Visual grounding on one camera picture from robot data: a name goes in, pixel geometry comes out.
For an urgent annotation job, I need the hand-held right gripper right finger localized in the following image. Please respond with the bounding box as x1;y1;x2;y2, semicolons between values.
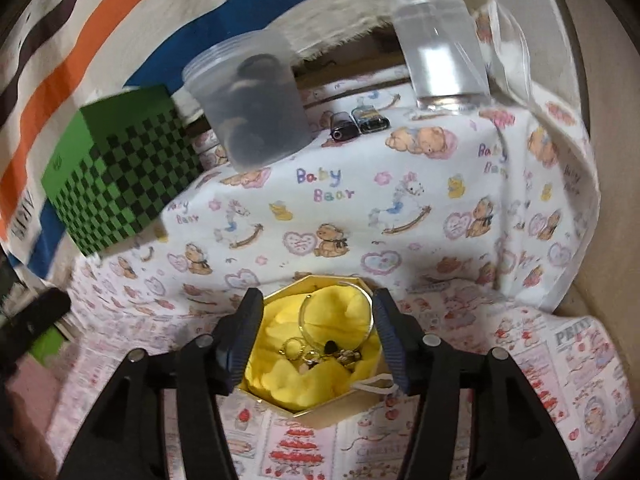
371;287;581;480

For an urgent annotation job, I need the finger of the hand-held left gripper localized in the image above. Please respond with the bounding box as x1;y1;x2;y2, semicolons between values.
0;287;72;376

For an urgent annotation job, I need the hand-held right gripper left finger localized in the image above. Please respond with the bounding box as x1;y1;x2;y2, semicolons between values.
57;287;265;480

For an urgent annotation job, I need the silver bracelet with charms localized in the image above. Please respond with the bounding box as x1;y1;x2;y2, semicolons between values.
299;282;375;356

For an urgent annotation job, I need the gold octagonal box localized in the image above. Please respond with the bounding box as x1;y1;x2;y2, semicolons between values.
237;274;401;430

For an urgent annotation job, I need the white ribbon loop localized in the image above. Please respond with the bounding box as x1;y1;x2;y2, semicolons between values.
350;379;401;396

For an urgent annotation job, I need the yellow tissue paper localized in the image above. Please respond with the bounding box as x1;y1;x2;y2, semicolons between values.
244;282;383;408

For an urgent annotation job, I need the bear print cloth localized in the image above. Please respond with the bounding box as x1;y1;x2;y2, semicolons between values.
70;0;601;311

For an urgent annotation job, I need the pink printed tablecloth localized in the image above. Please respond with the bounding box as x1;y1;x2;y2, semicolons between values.
45;280;621;480

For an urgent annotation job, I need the green checkered box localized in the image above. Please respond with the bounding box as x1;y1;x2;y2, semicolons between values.
41;85;206;257

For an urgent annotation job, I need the translucent plastic container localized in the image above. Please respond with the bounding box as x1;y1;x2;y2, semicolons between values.
181;30;313;171

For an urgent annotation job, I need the striped blanket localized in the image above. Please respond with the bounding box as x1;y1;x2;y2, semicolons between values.
0;0;396;281

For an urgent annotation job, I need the clear plastic bag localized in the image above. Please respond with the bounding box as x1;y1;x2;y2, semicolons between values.
492;0;531;106

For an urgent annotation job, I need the clear spray bottle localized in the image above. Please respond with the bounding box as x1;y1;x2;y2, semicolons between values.
377;0;493;113

